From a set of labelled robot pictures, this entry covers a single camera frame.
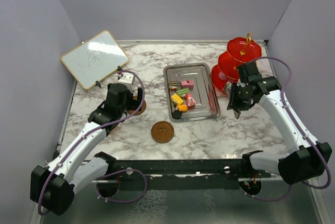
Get brown wooden coaster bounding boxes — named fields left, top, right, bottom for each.
left=151, top=121, right=174, bottom=143
left=127, top=96, right=147, bottom=116

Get red three-tier cake stand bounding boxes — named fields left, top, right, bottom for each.
left=210, top=33, right=262, bottom=96

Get brown layered cake slice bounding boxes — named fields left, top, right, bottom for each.
left=168, top=81, right=181, bottom=90

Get black round cookie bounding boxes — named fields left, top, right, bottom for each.
left=172, top=110, right=183, bottom=119

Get green layered cake slice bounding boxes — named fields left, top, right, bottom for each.
left=176, top=87, right=190, bottom=97

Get stainless steel tray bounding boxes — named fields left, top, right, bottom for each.
left=163, top=63, right=220, bottom=122

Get pink heart-shaped cake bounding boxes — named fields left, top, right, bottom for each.
left=185, top=93, right=197, bottom=108

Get orange fish-shaped pastry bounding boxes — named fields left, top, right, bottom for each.
left=176, top=104, right=188, bottom=113

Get pink cake with cherry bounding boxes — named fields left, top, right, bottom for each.
left=181, top=80, right=194, bottom=90

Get metal tongs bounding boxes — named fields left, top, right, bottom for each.
left=226, top=82, right=241, bottom=119

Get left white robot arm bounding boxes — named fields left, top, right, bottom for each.
left=30, top=81, right=145, bottom=216

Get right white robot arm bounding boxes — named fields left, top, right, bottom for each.
left=227, top=61, right=332, bottom=186

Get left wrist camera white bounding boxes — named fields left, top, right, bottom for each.
left=116, top=72, right=135, bottom=92

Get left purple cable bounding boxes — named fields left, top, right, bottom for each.
left=38, top=70, right=149, bottom=216

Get whiteboard with yellow frame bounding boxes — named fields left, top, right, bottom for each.
left=60, top=30, right=129, bottom=90

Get black mounting rail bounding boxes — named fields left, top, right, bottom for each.
left=99, top=159, right=271, bottom=191

